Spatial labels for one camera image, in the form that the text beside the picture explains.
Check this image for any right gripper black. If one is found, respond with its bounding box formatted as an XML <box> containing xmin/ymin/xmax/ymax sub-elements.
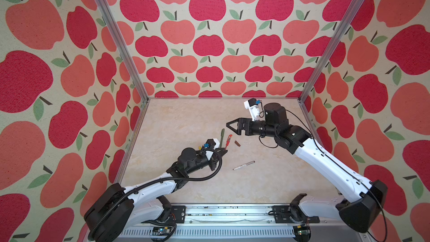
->
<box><xmin>227</xmin><ymin>117</ymin><xmax>276</xmax><ymax>140</ymax></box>

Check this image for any red pen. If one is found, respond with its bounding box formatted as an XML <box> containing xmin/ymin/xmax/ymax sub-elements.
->
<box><xmin>224</xmin><ymin>134</ymin><xmax>232</xmax><ymax>150</ymax></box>

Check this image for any green pen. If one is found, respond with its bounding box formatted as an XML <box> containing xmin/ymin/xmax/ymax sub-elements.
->
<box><xmin>219</xmin><ymin>128</ymin><xmax>225</xmax><ymax>147</ymax></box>

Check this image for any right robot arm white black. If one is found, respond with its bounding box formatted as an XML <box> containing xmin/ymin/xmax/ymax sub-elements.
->
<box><xmin>234</xmin><ymin>98</ymin><xmax>387</xmax><ymax>233</ymax></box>

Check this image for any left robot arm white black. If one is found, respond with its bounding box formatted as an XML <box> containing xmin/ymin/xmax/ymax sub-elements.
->
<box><xmin>84</xmin><ymin>148</ymin><xmax>228</xmax><ymax>242</ymax></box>

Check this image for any white pen right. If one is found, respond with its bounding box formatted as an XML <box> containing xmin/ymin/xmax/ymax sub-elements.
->
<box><xmin>233</xmin><ymin>161</ymin><xmax>255</xmax><ymax>170</ymax></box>

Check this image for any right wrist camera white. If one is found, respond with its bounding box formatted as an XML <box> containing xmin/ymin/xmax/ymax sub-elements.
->
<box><xmin>244</xmin><ymin>98</ymin><xmax>264</xmax><ymax>122</ymax></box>

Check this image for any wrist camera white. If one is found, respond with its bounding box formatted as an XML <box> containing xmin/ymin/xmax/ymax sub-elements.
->
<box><xmin>244</xmin><ymin>98</ymin><xmax>264</xmax><ymax>122</ymax></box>
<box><xmin>200</xmin><ymin>138</ymin><xmax>220</xmax><ymax>160</ymax></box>

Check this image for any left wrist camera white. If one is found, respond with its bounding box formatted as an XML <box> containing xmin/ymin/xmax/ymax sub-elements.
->
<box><xmin>200</xmin><ymin>138</ymin><xmax>220</xmax><ymax>160</ymax></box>

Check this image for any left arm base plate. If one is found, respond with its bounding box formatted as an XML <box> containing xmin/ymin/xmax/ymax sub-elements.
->
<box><xmin>140</xmin><ymin>204</ymin><xmax>187</xmax><ymax>225</ymax></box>

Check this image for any aluminium frame rail front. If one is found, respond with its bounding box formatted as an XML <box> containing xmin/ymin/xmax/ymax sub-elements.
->
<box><xmin>113</xmin><ymin>203</ymin><xmax>373</xmax><ymax>242</ymax></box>

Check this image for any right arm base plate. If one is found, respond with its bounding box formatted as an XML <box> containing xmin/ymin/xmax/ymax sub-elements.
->
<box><xmin>268</xmin><ymin>206</ymin><xmax>320</xmax><ymax>224</ymax></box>

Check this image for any left aluminium frame post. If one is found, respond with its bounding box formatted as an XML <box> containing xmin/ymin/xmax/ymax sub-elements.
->
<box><xmin>95</xmin><ymin>0</ymin><xmax>150</xmax><ymax>104</ymax></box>

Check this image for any aluminium frame post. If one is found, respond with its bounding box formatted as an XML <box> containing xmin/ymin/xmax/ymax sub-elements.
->
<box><xmin>95</xmin><ymin>0</ymin><xmax>150</xmax><ymax>104</ymax></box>
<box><xmin>299</xmin><ymin>0</ymin><xmax>365</xmax><ymax>105</ymax></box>

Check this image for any right aluminium frame post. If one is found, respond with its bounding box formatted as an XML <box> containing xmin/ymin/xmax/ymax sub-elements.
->
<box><xmin>299</xmin><ymin>0</ymin><xmax>365</xmax><ymax>105</ymax></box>

